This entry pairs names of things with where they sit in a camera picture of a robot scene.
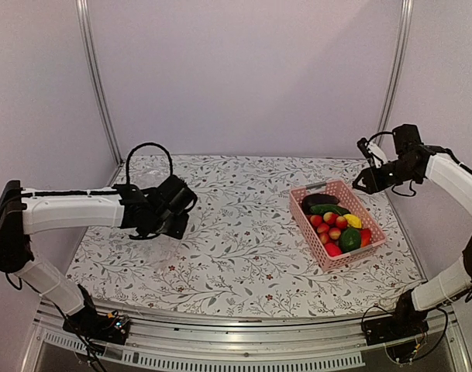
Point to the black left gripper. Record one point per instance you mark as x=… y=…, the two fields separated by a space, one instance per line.
x=179 y=231

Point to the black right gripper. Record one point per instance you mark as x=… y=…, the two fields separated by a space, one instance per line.
x=366 y=174

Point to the clear zip top bag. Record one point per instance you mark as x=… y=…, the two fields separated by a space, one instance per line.
x=138 y=212

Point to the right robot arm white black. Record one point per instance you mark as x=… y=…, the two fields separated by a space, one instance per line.
x=417 y=162

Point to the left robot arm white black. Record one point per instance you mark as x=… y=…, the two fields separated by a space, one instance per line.
x=26 y=212

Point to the pink perforated plastic basket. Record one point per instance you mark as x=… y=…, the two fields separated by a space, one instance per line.
x=316 y=242

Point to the yellow lemon toy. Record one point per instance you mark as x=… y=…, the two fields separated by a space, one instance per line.
x=353 y=221

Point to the red yellow apple toy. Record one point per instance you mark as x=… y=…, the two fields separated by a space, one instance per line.
x=330 y=218

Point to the green cucumber toy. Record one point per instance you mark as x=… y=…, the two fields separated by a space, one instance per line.
x=322 y=209

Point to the orange red mango toy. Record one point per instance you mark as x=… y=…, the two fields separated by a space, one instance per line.
x=366 y=237

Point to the dark purple eggplant toy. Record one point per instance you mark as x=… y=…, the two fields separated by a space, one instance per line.
x=317 y=199

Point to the small red peach toy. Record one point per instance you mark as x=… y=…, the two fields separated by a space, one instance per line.
x=334 y=233

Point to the red yellow peach toy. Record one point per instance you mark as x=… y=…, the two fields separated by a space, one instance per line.
x=315 y=220

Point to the red strawberry toy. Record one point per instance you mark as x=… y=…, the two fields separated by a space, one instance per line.
x=333 y=250

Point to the floral patterned tablecloth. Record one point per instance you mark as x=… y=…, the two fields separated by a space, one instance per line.
x=242 y=254

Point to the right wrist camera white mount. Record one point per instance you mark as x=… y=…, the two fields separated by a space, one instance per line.
x=374 y=155

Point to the front aluminium rail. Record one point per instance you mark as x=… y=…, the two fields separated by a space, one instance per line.
x=162 y=340

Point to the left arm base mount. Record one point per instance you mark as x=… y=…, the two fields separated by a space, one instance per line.
x=89 y=324

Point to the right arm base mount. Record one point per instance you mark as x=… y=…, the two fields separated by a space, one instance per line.
x=402 y=323

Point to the right aluminium frame post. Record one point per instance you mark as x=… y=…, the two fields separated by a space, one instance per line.
x=401 y=46

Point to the aluminium frame post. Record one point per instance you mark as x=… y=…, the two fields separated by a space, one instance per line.
x=91 y=58
x=401 y=46

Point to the left aluminium frame post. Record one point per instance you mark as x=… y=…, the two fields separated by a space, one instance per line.
x=91 y=58

